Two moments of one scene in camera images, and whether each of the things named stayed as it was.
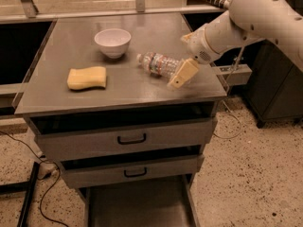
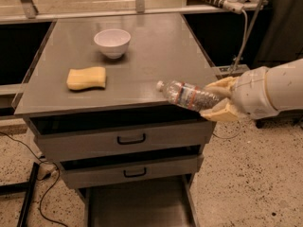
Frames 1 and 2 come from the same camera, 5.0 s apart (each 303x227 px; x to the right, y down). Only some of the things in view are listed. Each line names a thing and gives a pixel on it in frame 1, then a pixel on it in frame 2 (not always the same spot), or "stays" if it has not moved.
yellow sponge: [82, 78] stays
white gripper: [198, 47] to [251, 92]
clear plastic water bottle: [158, 63] to [189, 96]
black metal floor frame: [24, 187] stays
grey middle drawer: [132, 166] stays
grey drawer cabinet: [103, 101] stays
